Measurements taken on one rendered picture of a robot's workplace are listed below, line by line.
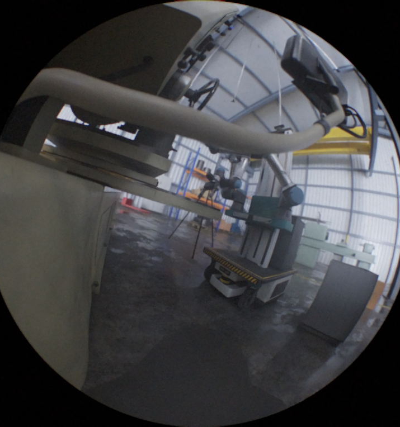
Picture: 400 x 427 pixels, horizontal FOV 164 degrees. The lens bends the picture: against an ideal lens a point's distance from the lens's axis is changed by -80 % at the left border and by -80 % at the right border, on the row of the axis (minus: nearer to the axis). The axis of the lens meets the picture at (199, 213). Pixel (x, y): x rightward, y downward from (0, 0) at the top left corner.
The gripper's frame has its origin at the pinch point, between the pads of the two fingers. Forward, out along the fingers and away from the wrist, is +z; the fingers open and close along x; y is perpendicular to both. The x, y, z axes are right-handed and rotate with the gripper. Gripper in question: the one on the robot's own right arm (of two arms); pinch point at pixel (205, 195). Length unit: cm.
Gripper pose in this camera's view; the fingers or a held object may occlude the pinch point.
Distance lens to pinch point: 109.2
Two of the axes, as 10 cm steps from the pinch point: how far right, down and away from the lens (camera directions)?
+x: -6.4, -0.5, 7.6
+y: 5.9, 6.0, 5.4
